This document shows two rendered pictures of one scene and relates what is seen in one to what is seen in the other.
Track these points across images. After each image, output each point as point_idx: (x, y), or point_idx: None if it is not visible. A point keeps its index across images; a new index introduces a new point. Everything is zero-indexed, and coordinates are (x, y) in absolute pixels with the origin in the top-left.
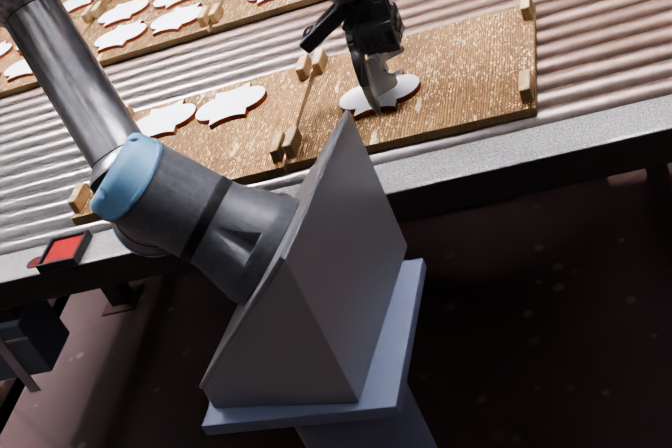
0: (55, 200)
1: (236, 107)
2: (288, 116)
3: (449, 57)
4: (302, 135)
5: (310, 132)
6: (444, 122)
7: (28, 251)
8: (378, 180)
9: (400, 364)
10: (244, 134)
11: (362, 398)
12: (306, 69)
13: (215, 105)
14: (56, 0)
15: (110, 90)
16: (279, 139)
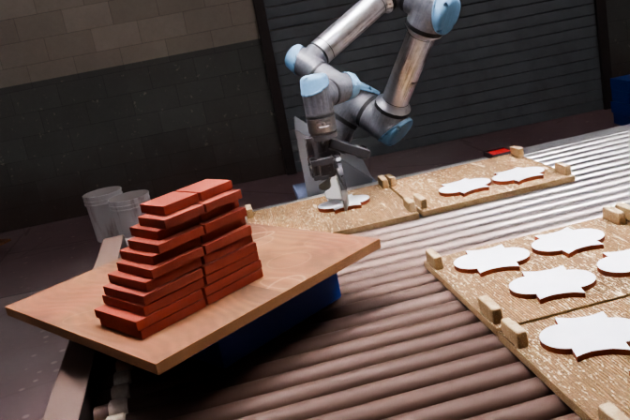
0: (558, 157)
1: (454, 185)
2: (407, 192)
3: (307, 221)
4: (384, 189)
5: (380, 190)
6: (294, 203)
7: (534, 151)
8: (302, 166)
9: (294, 188)
10: (432, 184)
11: (305, 183)
12: (414, 200)
13: (476, 183)
14: (407, 35)
15: (391, 76)
16: (387, 175)
